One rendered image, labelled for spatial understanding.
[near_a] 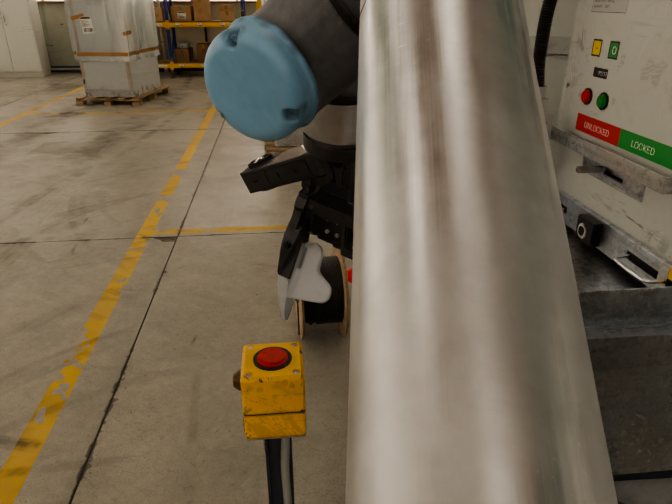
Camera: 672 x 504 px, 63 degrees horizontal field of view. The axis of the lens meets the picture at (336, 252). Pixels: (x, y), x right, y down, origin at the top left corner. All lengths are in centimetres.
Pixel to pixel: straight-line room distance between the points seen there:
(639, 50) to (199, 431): 164
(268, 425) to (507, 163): 60
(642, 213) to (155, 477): 150
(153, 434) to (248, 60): 176
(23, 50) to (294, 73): 1178
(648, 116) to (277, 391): 79
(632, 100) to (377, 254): 101
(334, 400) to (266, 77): 178
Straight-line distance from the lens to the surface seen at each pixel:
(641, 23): 117
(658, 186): 102
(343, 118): 47
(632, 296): 97
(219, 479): 183
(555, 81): 157
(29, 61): 1208
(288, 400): 72
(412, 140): 19
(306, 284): 56
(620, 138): 118
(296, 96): 34
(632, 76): 117
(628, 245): 114
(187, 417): 206
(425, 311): 15
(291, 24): 35
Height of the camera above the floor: 132
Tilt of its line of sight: 25 degrees down
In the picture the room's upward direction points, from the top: straight up
